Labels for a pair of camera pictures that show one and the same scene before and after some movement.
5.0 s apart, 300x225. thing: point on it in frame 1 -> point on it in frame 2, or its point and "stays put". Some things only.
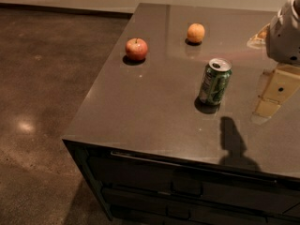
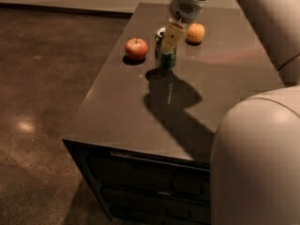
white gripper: [283, 37] -> [187, 9]
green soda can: [216, 77] -> [164, 61]
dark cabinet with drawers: [155, 155] stays put
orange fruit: [195, 33] stays put
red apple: [136, 49] stays put
